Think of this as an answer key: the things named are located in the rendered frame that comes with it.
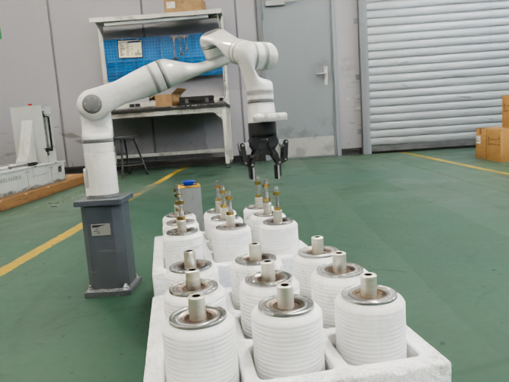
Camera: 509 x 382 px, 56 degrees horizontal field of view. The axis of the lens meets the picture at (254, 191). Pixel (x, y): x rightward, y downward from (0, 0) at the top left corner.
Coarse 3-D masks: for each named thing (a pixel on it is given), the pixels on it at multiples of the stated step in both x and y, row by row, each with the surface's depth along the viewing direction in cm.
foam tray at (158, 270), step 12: (156, 240) 140; (204, 240) 136; (300, 240) 128; (156, 252) 126; (156, 264) 115; (216, 264) 112; (228, 264) 111; (288, 264) 113; (156, 276) 108; (228, 276) 111; (156, 288) 108
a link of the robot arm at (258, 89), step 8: (240, 48) 122; (248, 48) 121; (256, 48) 122; (240, 56) 122; (248, 56) 121; (256, 56) 121; (240, 64) 124; (248, 64) 121; (256, 64) 123; (248, 72) 122; (248, 80) 124; (256, 80) 123; (264, 80) 123; (248, 88) 124; (256, 88) 123; (264, 88) 123; (272, 88) 125; (248, 96) 125; (256, 96) 123; (264, 96) 123; (272, 96) 125
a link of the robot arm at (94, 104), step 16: (128, 80) 144; (144, 80) 144; (160, 80) 146; (80, 96) 142; (96, 96) 142; (112, 96) 143; (128, 96) 144; (144, 96) 147; (80, 112) 142; (96, 112) 143
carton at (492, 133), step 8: (496, 128) 447; (504, 128) 436; (488, 136) 456; (496, 136) 439; (504, 136) 430; (488, 144) 457; (496, 144) 440; (504, 144) 431; (488, 152) 458; (496, 152) 441; (504, 152) 432; (496, 160) 442; (504, 160) 433
